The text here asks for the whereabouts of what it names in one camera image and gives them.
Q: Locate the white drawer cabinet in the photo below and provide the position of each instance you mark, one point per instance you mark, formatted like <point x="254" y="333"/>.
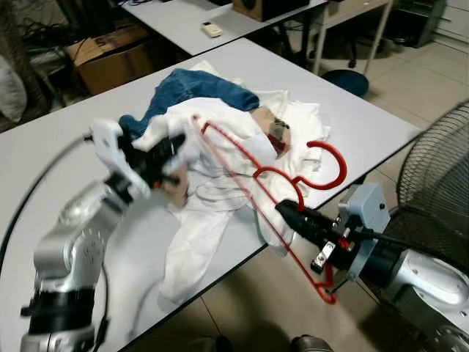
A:
<point x="454" y="18"/>

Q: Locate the white remote control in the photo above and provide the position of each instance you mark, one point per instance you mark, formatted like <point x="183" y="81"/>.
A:
<point x="212" y="29"/>

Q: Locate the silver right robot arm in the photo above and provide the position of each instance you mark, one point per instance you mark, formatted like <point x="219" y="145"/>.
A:
<point x="425" y="286"/>

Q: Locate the beige printed garment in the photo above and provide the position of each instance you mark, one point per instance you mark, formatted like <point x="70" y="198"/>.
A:
<point x="264" y="121"/>

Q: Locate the brown cardboard box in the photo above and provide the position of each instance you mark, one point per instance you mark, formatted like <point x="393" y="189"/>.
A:
<point x="117" y="66"/>

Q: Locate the blue denim garment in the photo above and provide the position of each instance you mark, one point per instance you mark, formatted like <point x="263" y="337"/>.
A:
<point x="198" y="88"/>

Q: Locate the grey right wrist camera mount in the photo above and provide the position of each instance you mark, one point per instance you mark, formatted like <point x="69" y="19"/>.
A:
<point x="370" y="213"/>

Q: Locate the wooden speaker box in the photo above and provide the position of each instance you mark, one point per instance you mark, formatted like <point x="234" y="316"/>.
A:
<point x="271" y="7"/>

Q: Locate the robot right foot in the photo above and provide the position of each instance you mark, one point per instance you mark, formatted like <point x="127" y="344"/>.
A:
<point x="311" y="345"/>

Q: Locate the red plastic hanger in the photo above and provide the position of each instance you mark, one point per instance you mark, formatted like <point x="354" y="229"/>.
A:
<point x="343" y="165"/>

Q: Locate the plain white shirt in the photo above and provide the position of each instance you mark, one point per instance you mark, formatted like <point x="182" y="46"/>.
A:
<point x="198" y="242"/>

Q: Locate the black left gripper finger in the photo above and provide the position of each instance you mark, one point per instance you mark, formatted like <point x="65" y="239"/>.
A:
<point x="167" y="170"/>
<point x="170" y="147"/>

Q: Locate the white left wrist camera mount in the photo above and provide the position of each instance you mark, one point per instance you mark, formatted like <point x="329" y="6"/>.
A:
<point x="106" y="143"/>

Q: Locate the dark blue round stool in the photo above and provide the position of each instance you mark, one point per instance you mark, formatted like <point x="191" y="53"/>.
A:
<point x="344" y="82"/>

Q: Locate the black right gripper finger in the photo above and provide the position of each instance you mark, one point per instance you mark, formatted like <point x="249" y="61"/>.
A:
<point x="299" y="217"/>
<point x="327" y="257"/>

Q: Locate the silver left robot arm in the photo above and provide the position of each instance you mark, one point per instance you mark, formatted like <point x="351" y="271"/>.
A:
<point x="73" y="242"/>

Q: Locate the beige table with metal legs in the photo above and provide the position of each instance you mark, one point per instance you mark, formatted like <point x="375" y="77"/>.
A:
<point x="352" y="6"/>

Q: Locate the white desk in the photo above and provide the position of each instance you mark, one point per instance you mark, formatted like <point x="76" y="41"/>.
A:
<point x="176" y="18"/>

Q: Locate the black mesh fan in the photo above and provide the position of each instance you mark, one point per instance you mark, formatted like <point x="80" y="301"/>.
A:
<point x="440" y="169"/>

